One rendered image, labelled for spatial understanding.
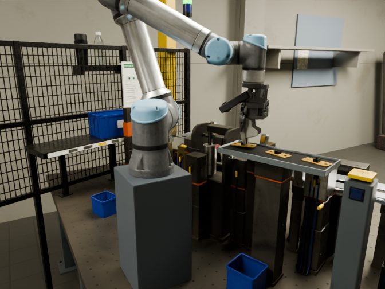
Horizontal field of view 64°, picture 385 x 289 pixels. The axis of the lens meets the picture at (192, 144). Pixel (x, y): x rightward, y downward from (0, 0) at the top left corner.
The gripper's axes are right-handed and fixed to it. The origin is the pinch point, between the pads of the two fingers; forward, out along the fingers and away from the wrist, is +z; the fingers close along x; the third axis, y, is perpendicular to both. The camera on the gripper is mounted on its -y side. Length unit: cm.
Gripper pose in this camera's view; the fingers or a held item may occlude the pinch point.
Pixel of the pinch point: (243, 140)
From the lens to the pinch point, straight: 110.8
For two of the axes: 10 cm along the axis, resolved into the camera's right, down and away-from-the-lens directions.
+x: 4.4, -2.3, 8.7
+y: 9.0, 1.2, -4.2
